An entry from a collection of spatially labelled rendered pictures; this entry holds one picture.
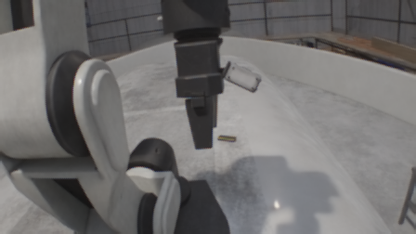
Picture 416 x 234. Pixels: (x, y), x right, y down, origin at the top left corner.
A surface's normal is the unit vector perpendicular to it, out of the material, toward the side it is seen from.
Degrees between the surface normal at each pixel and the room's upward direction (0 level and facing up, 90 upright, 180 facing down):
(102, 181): 99
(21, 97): 66
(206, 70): 79
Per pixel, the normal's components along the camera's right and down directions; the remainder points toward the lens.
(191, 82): -0.09, 0.19
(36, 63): -0.11, -0.03
